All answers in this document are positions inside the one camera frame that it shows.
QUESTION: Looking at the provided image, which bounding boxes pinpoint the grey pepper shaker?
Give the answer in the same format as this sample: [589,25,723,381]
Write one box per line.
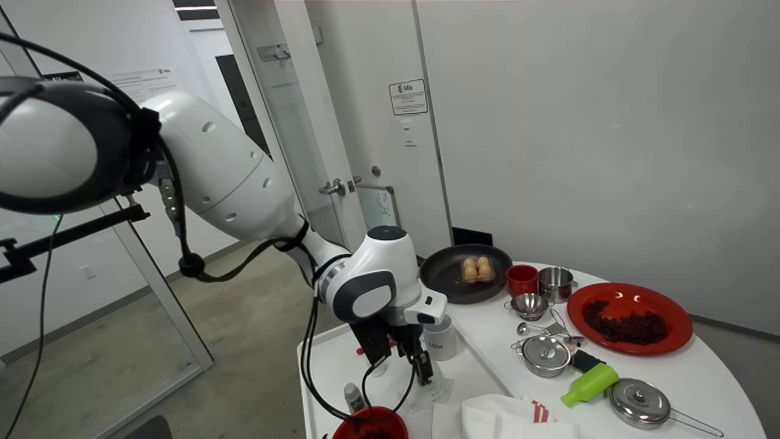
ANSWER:
[344,382,367,413]

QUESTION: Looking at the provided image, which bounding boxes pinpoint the small red cup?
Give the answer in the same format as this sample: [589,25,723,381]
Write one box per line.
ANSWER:
[506,266,536,296]

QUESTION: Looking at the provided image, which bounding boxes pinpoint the black frying pan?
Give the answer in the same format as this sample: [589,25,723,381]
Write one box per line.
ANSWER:
[419,244,511,305]

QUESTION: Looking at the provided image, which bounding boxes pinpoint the red bowl with beans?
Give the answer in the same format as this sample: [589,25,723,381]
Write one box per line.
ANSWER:
[331,407,410,439]

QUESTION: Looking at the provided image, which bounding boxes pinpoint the white glass door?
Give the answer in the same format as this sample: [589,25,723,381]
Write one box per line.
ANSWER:
[215,0,384,318]

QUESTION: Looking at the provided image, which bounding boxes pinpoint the steel pot with lid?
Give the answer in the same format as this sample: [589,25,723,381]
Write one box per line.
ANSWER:
[515,334,572,377]

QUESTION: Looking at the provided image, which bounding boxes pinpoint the black camera tripod stand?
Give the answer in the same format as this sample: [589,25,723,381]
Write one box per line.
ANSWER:
[0,205,148,284]

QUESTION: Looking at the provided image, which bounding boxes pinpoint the green bottle black cap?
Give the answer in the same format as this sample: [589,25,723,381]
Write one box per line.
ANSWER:
[560,351,620,407]

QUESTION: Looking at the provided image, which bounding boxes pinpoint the red plate with beans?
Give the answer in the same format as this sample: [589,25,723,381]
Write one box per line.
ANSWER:
[565,284,692,355]

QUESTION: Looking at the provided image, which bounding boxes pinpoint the small steel pot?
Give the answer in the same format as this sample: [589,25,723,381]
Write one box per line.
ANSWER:
[536,266,576,303]

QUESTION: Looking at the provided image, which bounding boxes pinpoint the small steel bowl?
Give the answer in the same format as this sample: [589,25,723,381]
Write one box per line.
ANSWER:
[509,293,548,321]

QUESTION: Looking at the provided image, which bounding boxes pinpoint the white plastic tray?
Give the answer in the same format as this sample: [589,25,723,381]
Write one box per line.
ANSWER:
[309,307,506,439]

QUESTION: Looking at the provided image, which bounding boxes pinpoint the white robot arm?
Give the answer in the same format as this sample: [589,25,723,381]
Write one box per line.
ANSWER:
[0,69,447,382]

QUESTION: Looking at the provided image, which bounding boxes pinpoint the small steel measuring spoons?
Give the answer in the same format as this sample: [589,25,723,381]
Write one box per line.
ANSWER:
[515,321,567,338]

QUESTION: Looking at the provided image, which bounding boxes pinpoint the white red striped towel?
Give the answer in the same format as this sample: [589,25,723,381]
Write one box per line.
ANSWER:
[432,394,578,439]

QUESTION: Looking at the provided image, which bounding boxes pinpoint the white ceramic mug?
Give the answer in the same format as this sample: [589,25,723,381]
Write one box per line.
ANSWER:
[425,318,464,362]

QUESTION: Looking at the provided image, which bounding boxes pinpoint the wall sign plaque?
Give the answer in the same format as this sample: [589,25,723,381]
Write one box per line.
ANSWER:
[387,77,429,116]

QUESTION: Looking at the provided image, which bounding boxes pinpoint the two eggs in pan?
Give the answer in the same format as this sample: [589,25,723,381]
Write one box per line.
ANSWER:
[460,255,494,286]

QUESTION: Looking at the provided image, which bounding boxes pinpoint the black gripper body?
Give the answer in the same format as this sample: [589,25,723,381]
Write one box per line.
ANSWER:
[351,321,425,364]

